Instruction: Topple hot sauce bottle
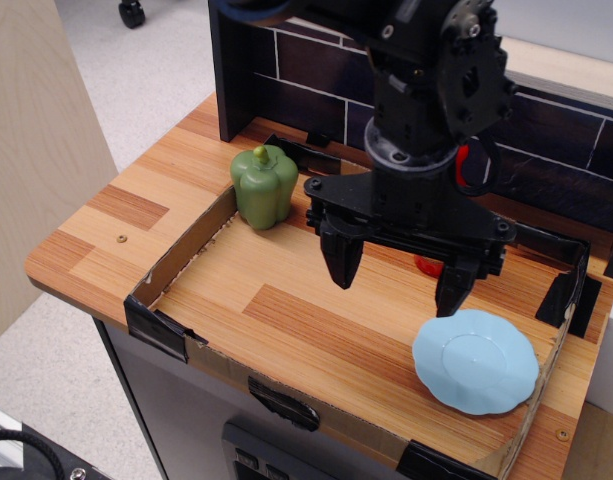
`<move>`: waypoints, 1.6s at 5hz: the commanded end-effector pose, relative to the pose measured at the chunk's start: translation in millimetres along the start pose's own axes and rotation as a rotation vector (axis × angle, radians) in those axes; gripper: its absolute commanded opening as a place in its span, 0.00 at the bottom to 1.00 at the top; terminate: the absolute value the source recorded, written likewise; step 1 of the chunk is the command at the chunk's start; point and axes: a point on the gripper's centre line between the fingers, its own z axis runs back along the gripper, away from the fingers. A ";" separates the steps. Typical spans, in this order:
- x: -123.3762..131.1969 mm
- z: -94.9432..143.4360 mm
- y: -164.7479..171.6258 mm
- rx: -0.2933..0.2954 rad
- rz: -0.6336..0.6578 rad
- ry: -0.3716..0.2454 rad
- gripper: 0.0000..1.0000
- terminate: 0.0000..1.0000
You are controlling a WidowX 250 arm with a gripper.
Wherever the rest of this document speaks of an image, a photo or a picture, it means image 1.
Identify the aluminium frame rail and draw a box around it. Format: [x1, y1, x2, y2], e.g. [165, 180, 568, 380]
[0, 399, 25, 471]

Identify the cardboard fence with black tape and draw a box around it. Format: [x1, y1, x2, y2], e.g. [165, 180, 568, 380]
[125, 127, 613, 479]

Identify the dark tile backsplash panel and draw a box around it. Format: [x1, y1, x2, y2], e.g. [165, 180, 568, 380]
[209, 6, 613, 277]

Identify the green toy bell pepper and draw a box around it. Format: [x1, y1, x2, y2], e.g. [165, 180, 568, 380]
[230, 144, 299, 230]

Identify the red yellow hot sauce bottle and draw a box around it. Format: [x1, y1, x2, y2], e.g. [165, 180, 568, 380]
[414, 145, 470, 278]

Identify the black caster wheel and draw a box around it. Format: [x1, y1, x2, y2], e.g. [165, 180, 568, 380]
[118, 0, 146, 29]

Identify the light blue plastic plate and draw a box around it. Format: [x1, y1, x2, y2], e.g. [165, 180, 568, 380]
[412, 309, 540, 415]

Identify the light wooden board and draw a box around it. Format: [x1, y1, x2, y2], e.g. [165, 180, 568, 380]
[0, 1, 117, 336]

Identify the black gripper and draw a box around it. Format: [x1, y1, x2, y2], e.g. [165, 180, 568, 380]
[304, 170, 516, 317]

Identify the black braided cable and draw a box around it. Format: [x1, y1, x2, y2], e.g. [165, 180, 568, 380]
[0, 428, 67, 480]

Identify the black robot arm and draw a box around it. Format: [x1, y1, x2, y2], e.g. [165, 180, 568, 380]
[218, 1, 516, 317]

